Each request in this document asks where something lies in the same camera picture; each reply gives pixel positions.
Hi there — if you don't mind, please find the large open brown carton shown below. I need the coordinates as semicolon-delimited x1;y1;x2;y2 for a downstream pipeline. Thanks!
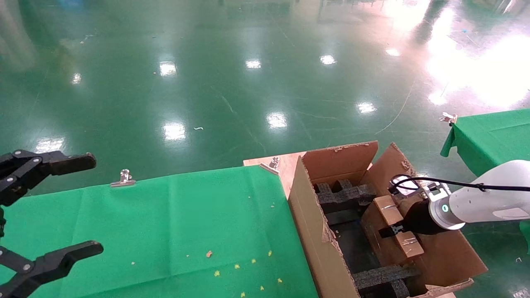
288;141;488;298

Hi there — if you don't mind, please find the small brown cardboard box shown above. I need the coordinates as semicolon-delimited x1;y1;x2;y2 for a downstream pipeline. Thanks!
361;195;425;266

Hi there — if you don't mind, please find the black foam insert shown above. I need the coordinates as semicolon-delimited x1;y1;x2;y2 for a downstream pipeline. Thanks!
352;265;421;298
314;179;377;214

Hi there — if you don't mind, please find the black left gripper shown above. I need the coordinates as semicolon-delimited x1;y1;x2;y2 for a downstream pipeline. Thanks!
0;150;104;298

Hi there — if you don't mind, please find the green table cloth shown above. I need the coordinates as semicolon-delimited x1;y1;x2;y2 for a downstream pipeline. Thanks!
440;108;530;178
0;166;319;298

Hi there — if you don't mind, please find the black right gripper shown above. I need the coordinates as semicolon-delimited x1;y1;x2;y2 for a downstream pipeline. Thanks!
378;199;435;239

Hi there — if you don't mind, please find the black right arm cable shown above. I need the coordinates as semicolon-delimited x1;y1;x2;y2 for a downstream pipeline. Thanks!
390;174;530;194

